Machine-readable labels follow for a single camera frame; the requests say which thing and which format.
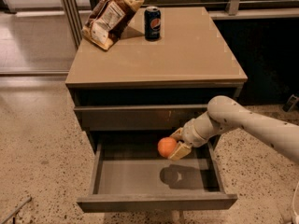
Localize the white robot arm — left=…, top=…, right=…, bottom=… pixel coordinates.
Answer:
left=167, top=95, right=299, bottom=163

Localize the grey drawer cabinet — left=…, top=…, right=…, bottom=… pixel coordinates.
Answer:
left=64, top=7, right=249, bottom=214

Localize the brown chip bag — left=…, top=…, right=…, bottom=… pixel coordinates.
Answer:
left=82, top=0, right=144, bottom=50

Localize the orange fruit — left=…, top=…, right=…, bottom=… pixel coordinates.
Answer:
left=158, top=137, right=177, bottom=158

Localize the metal window frame post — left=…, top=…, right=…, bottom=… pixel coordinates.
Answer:
left=61, top=0, right=82, bottom=49

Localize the blue Pepsi can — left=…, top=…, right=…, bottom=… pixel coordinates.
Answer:
left=144, top=6, right=161, bottom=41

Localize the metal rod on floor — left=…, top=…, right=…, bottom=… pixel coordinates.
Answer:
left=0, top=196, right=32, bottom=224

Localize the white cable on floor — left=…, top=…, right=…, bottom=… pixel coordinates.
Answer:
left=291, top=180, right=299, bottom=224

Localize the dark object on floor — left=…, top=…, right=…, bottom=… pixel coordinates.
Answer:
left=282, top=94, right=299, bottom=112

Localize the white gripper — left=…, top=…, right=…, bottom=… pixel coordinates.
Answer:
left=168, top=112, right=219, bottom=161

